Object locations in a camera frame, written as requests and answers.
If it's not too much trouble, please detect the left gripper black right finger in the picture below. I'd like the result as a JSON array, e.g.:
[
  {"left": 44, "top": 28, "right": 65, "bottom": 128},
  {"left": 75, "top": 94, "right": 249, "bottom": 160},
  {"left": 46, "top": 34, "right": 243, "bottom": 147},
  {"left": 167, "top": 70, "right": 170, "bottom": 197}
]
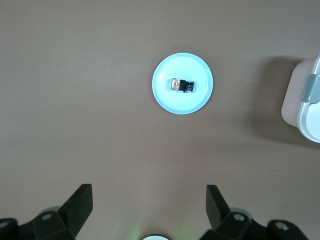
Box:
[{"left": 199, "top": 184, "right": 311, "bottom": 240}]

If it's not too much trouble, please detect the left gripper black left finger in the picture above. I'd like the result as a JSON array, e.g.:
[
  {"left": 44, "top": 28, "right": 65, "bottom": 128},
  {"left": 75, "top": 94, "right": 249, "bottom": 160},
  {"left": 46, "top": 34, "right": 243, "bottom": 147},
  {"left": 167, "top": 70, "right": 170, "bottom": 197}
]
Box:
[{"left": 0, "top": 183, "right": 94, "bottom": 240}]

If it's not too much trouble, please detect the white lidded storage box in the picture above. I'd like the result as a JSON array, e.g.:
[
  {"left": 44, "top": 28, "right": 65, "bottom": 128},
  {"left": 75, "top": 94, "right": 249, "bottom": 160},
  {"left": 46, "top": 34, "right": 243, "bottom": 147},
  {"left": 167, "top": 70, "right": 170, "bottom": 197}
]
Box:
[{"left": 281, "top": 55, "right": 320, "bottom": 144}]

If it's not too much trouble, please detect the brown table cover mat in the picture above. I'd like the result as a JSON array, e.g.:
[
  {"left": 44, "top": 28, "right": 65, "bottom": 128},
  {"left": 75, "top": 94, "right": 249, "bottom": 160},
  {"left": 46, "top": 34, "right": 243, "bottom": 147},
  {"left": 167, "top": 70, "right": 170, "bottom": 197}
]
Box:
[{"left": 0, "top": 0, "right": 320, "bottom": 240}]

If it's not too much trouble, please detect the light blue round plate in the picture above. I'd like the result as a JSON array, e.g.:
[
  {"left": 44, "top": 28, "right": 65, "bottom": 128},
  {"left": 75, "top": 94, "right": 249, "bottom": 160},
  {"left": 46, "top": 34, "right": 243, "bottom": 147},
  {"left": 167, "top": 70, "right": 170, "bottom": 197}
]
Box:
[{"left": 151, "top": 52, "right": 215, "bottom": 116}]

